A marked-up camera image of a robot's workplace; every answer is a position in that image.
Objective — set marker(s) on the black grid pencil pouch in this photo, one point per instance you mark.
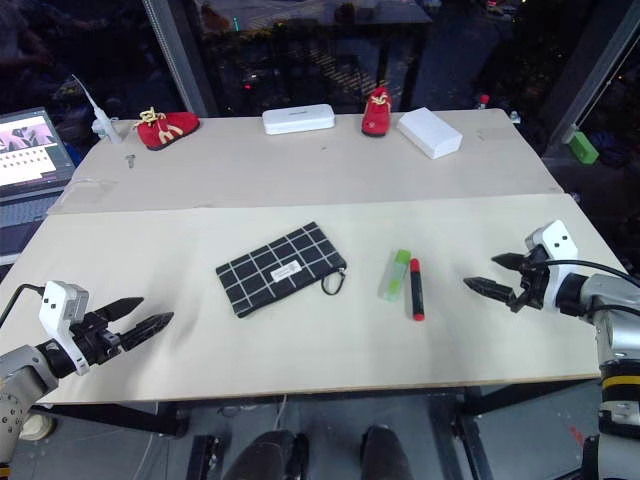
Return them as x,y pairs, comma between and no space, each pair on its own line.
281,268

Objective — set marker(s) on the white rounded flat case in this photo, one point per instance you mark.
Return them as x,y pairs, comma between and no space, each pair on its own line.
298,119

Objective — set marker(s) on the small grey metal bolt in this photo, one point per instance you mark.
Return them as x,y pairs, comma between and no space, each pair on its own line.
130,161

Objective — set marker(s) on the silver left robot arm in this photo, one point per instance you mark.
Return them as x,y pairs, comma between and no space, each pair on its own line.
22,372

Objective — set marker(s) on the red black marker pen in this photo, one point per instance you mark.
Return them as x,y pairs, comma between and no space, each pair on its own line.
416,289

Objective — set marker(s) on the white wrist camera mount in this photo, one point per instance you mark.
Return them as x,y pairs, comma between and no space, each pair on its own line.
59,316
554,250

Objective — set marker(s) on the black metal table frame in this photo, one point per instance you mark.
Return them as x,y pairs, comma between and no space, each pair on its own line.
310,405

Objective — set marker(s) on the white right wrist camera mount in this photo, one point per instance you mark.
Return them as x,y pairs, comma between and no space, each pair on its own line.
554,250

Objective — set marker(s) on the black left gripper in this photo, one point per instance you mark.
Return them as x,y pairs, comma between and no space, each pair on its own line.
95,339

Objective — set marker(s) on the green box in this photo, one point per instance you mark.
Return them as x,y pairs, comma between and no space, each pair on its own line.
584,147

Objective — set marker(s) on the grey window frame post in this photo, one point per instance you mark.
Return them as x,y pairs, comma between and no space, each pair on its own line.
175,55
592,65

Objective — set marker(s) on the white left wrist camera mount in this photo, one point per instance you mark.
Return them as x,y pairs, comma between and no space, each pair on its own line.
59,316

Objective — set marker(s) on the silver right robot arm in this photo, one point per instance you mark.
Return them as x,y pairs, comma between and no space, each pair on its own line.
607,330

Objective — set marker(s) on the red capped bottle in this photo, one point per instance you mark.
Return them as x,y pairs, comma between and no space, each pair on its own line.
483,101

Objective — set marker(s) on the laptop computer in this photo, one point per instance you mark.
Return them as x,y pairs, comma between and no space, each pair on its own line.
27,160

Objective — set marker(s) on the green highlighter marker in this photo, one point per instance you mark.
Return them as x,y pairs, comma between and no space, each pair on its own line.
394,275

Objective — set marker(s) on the white rectangular box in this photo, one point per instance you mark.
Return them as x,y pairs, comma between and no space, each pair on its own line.
429,132

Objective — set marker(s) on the red shoe with yellow laces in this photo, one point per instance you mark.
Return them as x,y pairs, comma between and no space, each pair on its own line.
165,129
377,113

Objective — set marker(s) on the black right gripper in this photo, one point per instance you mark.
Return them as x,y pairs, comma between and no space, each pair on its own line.
531,280

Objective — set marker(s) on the dark rounded robot knee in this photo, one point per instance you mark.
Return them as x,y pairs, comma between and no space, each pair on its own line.
385,451
267,454

